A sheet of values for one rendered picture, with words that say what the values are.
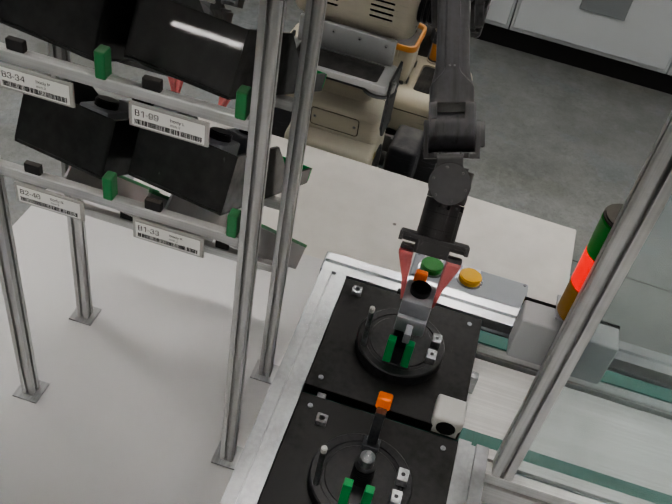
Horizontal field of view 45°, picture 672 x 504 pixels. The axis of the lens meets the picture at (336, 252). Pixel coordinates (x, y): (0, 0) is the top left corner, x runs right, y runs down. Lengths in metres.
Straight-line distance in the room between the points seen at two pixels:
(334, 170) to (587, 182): 1.92
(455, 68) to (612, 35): 3.11
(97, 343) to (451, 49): 0.74
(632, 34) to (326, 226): 2.85
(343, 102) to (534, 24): 2.42
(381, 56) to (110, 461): 1.03
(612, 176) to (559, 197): 0.33
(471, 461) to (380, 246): 0.56
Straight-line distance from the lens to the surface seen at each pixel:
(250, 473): 1.15
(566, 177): 3.53
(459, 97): 1.17
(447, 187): 1.08
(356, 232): 1.63
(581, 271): 0.96
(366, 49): 1.81
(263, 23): 0.75
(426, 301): 1.18
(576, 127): 3.88
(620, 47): 4.29
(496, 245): 1.70
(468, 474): 1.21
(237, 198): 0.98
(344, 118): 1.94
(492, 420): 1.32
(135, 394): 1.33
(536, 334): 1.03
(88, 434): 1.30
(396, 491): 1.10
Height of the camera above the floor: 1.93
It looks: 43 degrees down
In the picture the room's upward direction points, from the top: 11 degrees clockwise
